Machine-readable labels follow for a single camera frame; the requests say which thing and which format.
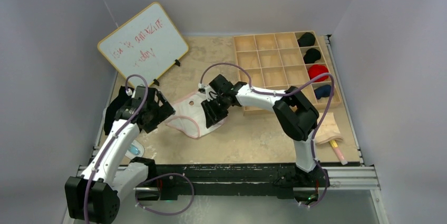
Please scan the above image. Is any navy blue rolled underwear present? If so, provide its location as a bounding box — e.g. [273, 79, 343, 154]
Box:
[314, 84, 334, 100]

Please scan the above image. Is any white underwear pink trim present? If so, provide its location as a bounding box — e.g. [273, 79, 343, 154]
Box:
[164, 92, 226, 139]

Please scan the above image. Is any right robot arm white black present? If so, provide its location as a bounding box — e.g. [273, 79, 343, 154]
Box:
[198, 74, 319, 186]

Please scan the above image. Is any red rolled underwear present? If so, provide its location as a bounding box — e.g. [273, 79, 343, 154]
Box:
[307, 64, 329, 82]

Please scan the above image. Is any pink yellow marker pen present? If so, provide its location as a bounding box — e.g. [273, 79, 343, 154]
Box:
[329, 140, 348, 165]

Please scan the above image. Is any black rolled underwear back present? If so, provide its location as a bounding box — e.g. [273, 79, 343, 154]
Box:
[297, 32, 316, 47]

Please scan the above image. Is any black underwear white waistband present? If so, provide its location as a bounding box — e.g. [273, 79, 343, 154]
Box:
[103, 86, 131, 135]

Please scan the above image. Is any white blue patterned underwear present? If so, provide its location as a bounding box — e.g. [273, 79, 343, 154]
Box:
[125, 140, 144, 159]

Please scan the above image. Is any wooden compartment organizer tray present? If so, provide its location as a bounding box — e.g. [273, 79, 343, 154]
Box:
[233, 31, 344, 116]

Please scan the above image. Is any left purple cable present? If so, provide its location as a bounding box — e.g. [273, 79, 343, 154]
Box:
[83, 74, 195, 224]

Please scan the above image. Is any black rolled underwear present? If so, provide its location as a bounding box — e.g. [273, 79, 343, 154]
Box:
[297, 32, 316, 47]
[303, 48, 322, 64]

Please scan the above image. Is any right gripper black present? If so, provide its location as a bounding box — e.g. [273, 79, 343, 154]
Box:
[202, 94, 230, 128]

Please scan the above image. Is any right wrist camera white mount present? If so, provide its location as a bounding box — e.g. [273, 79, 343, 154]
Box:
[198, 83, 218, 101]

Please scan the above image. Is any cream beige underwear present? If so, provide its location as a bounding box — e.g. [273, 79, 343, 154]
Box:
[315, 112, 344, 145]

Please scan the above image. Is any white whiteboard yellow frame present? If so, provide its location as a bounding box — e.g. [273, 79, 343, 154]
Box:
[97, 2, 189, 87]

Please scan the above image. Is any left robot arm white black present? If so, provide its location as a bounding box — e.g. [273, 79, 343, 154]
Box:
[65, 86, 175, 223]

